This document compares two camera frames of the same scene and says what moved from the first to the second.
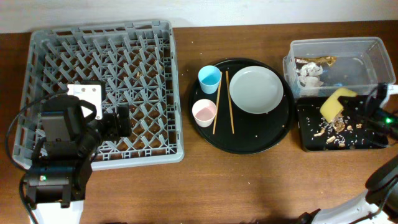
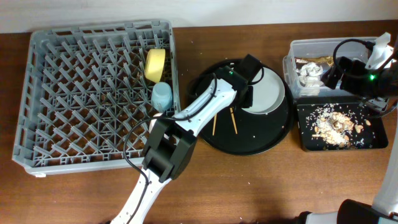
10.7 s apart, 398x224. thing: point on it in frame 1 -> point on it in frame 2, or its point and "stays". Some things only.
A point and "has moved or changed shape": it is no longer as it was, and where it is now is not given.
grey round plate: (256, 89) stays
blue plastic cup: (209, 77) -> (161, 98)
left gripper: (109, 120) -> (249, 99)
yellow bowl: (333, 107) -> (154, 64)
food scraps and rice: (339, 132) stays
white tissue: (308, 74) stays
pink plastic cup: (204, 111) has moved or changed shape
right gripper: (360, 102) -> (353, 69)
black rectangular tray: (353, 127) stays
